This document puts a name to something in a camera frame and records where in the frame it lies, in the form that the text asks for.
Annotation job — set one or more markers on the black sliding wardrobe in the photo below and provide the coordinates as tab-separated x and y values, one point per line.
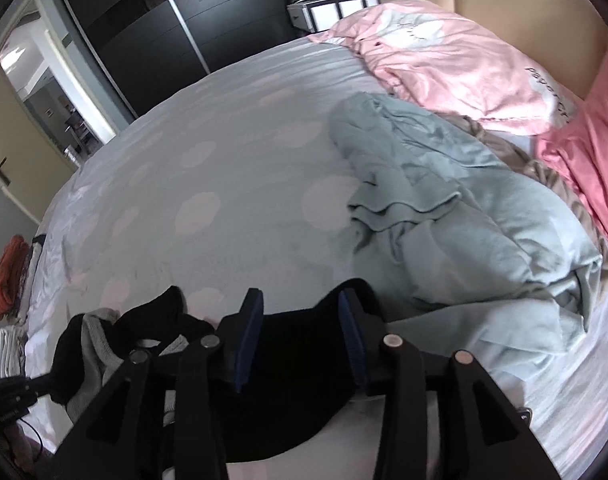
159	25

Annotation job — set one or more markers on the orange folded garment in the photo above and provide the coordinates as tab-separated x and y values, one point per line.
6	280

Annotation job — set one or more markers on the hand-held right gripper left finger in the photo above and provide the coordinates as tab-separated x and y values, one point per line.
249	340

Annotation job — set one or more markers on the floral pink pillow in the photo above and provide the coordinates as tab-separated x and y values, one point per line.
434	60

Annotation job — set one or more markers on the purple fluffy clothing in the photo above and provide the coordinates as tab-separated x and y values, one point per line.
14	442

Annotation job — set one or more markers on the bed with dotted sheet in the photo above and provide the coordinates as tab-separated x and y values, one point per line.
209	160

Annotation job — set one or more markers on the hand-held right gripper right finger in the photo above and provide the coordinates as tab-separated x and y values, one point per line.
351	345

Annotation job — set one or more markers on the beige room door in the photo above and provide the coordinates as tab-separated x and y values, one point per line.
14	125

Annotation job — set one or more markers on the white folded clothes stack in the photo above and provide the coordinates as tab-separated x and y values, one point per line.
6	352

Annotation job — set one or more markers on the white cube nightstand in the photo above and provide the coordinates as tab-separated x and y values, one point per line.
324	12

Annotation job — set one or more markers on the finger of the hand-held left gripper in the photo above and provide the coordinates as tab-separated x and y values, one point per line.
41	384

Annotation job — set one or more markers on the black and grey sweater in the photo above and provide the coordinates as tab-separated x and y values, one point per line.
294	360

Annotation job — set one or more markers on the grey patterned folded garment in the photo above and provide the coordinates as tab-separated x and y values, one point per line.
31	280

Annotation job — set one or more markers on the light blue blanket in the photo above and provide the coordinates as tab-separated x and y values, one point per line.
434	160

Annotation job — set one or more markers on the beige padded headboard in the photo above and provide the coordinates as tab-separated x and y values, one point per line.
509	0

